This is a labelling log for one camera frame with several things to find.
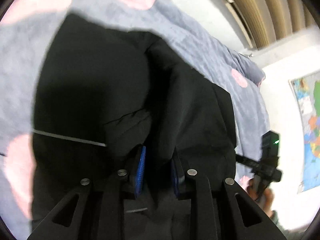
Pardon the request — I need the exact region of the grey floral blanket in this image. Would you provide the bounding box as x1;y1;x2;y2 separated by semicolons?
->
1;0;269;239

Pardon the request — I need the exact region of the world map poster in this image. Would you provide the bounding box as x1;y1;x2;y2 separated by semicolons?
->
290;72;319;191

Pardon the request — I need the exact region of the right hand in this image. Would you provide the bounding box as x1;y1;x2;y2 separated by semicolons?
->
246;179;274;218

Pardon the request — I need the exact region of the brown striped window blind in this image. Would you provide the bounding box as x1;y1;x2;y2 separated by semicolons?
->
226;0;319;49

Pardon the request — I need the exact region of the black hooded jacket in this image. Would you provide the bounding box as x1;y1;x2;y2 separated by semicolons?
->
31;14;236;239

